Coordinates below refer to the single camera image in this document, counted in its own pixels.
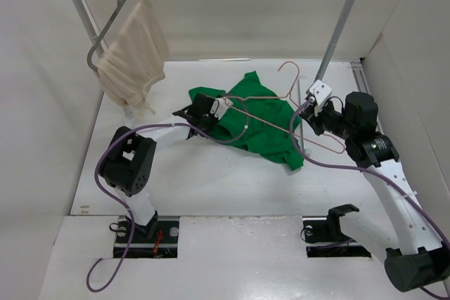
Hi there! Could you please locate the green t shirt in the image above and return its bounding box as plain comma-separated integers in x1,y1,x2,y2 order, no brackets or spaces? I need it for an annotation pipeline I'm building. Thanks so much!
188,86,304,171

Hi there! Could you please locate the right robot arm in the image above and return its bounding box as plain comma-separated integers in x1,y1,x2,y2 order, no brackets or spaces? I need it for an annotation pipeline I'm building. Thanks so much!
295,91,449,293

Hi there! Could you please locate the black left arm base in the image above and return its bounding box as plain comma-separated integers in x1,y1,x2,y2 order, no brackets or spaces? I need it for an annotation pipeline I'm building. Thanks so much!
109,216,180,259

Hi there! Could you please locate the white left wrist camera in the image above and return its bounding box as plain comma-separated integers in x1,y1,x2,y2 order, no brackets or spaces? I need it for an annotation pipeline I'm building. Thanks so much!
210,97,233,120

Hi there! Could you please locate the beige cloth on hanger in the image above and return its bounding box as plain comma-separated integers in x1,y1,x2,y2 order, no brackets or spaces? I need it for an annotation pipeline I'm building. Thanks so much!
96,0,169,113

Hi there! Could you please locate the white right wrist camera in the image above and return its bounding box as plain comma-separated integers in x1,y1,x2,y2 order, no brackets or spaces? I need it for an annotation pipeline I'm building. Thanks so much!
307,79,333,116

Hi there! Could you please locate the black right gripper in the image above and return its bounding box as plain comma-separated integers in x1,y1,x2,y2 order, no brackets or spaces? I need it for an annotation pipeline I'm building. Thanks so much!
300,98,356,141

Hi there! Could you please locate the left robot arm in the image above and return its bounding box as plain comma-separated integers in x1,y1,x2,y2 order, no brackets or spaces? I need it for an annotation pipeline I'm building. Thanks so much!
94,93,228,242

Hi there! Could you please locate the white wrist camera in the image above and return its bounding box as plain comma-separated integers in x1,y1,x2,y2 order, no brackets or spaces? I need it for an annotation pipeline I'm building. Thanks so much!
307,79,333,116
210,97,233,120

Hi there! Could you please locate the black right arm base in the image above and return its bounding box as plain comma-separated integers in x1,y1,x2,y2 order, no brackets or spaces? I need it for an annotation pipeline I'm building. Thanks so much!
300,216,371,258

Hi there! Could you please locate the aluminium rail right side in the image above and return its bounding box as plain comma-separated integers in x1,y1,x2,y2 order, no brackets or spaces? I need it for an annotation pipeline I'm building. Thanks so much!
349,61,384,132

